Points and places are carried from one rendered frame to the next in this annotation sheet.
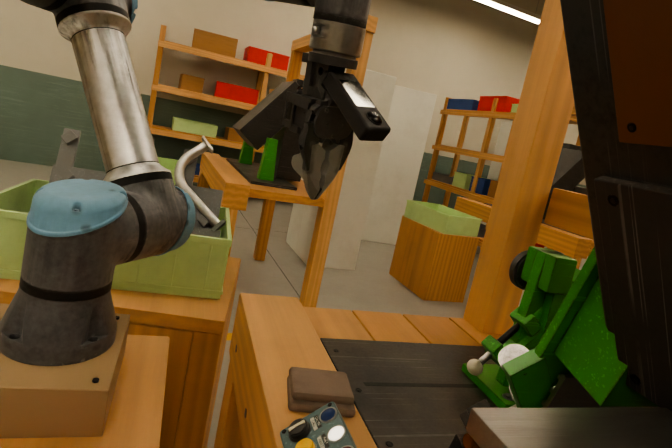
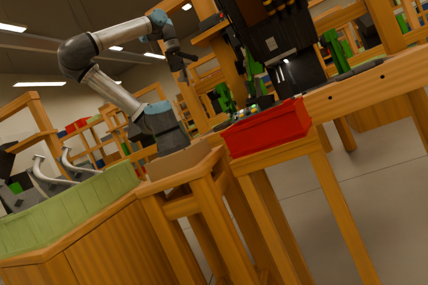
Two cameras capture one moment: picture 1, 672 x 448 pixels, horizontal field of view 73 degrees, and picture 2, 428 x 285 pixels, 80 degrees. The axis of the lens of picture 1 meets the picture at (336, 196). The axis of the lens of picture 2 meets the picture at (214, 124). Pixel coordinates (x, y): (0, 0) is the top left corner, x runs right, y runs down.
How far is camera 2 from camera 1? 1.15 m
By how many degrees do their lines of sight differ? 50
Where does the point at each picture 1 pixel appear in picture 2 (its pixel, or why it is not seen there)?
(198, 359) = not seen: hidden behind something
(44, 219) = (164, 107)
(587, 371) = (257, 70)
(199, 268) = (127, 175)
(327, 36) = (174, 42)
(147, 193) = not seen: hidden behind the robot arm
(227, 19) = not seen: outside the picture
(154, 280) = (118, 191)
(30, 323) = (179, 137)
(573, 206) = (202, 84)
